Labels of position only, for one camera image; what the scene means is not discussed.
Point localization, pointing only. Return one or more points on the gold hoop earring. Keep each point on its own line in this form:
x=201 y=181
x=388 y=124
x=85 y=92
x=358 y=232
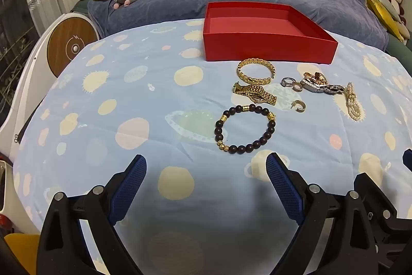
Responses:
x=302 y=108

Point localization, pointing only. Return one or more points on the red cardboard box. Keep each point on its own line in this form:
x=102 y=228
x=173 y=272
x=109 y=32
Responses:
x=257 y=49

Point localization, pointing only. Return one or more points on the gold wristwatch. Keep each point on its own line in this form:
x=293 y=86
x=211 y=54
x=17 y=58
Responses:
x=257 y=91

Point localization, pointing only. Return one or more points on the dark green sofa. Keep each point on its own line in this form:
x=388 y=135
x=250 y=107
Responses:
x=399 y=49

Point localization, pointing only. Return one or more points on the white device with wooden disc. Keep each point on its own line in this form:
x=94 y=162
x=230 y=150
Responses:
x=70 y=46

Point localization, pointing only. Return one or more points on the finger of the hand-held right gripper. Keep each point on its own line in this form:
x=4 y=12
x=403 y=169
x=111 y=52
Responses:
x=383 y=197
x=408 y=158

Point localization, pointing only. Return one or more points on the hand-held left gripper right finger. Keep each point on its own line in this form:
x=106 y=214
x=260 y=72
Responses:
x=283 y=184

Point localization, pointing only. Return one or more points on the light blue printed sheet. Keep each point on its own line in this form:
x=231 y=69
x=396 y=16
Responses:
x=128 y=101

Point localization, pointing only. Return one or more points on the yellow pillow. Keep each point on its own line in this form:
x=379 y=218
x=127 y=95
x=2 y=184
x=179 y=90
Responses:
x=381 y=12

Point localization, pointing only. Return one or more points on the yellow plastic object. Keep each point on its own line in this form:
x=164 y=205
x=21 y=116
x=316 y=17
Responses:
x=22 y=252

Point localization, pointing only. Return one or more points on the gold braided bangle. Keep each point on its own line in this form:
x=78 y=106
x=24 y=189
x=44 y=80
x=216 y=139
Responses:
x=254 y=80

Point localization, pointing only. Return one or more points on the silver hoop earring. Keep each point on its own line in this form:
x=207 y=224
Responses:
x=285 y=80

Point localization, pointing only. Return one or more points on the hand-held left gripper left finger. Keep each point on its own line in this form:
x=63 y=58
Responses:
x=130 y=184

